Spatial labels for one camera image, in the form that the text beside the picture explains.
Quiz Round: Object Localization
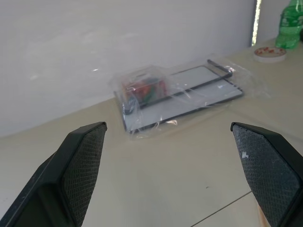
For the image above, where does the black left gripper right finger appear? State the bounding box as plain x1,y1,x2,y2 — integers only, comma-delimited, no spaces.
230,122,303,227

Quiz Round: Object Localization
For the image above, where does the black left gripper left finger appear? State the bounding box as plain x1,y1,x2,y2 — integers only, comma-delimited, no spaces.
0,122,107,227

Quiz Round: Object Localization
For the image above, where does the clear box of coloured magnets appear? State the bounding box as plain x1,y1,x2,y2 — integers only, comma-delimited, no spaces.
120,75,168,105

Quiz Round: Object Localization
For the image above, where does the black framed whiteboard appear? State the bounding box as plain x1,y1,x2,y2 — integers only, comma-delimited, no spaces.
113,59,244,132

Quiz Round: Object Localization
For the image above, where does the clear plastic wrap bag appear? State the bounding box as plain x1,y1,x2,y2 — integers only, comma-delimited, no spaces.
109,53,272,140

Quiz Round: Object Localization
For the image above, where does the green plastic bottle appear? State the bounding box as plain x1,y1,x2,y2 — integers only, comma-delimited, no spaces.
275,0,303,50

